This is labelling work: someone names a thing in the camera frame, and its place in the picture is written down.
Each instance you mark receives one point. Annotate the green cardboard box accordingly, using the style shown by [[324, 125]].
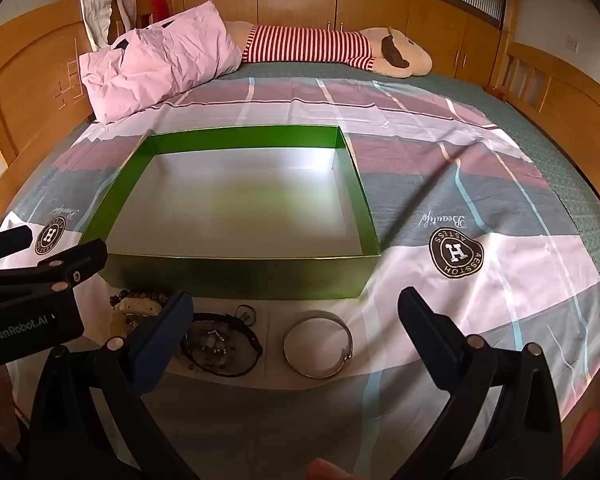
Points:
[[230, 200]]

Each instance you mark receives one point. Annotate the pink pillow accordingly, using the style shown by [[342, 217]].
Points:
[[170, 55]]

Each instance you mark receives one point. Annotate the plush toy with striped shirt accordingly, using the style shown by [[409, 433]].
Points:
[[310, 42]]

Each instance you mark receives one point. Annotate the white cloth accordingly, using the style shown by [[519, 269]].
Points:
[[96, 17]]

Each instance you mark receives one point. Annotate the red cloth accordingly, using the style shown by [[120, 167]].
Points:
[[158, 7]]

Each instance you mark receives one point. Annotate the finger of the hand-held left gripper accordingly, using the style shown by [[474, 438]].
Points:
[[55, 267], [7, 241]]

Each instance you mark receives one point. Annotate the wooden headboard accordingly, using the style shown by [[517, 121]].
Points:
[[30, 85]]

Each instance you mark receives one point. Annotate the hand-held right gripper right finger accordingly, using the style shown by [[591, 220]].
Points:
[[426, 332]]

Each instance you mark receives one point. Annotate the wooden footboard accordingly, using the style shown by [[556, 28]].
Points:
[[560, 95]]

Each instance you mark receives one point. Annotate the pink cloth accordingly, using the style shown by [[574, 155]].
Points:
[[124, 7]]

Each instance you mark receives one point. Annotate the silver bangle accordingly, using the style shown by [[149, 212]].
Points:
[[330, 318]]

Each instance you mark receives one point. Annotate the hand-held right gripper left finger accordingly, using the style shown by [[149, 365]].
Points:
[[166, 340]]

